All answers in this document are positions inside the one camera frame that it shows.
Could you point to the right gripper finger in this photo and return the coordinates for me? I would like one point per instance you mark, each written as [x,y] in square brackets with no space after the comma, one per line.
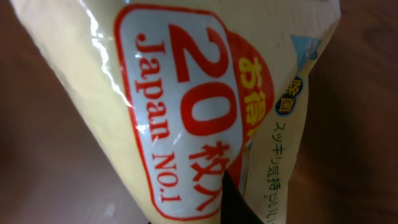
[234,209]

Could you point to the yellow snack bag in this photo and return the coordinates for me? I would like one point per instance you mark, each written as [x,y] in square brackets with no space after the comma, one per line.
[177,92]

